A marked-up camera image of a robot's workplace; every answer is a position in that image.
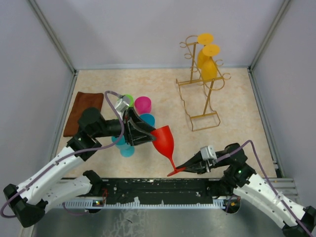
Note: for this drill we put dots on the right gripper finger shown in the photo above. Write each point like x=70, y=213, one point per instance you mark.
x=196, y=162
x=192, y=169

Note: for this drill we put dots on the brown folded cloth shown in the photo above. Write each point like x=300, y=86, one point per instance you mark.
x=82, y=102

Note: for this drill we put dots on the gold wire glass rack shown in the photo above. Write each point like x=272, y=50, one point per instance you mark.
x=194, y=45

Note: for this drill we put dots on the blue wine glass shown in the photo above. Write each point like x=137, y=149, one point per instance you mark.
x=126, y=150
x=148, y=118

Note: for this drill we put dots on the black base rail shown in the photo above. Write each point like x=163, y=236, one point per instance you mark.
x=133, y=193

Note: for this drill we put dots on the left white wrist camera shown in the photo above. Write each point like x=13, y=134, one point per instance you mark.
x=120, y=106

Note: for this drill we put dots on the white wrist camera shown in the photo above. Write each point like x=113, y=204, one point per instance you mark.
x=120, y=106
x=208, y=152

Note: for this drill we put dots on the green wine glass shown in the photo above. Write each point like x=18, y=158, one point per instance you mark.
x=128, y=100

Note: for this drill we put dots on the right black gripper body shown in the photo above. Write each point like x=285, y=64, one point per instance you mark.
x=210, y=164

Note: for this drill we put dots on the pink wine glass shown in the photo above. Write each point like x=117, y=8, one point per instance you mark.
x=143, y=105

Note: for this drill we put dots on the yellow wine glass front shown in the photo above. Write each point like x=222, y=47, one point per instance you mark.
x=209, y=70

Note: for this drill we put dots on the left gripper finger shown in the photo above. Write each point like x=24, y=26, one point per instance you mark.
x=137, y=123
x=142, y=139

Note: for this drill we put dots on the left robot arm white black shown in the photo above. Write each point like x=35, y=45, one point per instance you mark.
x=33, y=198

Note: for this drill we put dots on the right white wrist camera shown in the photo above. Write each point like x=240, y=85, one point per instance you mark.
x=208, y=152

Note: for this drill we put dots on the red wine glass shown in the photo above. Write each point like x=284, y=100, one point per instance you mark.
x=164, y=144

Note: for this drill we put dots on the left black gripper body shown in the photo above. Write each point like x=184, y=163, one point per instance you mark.
x=129, y=129

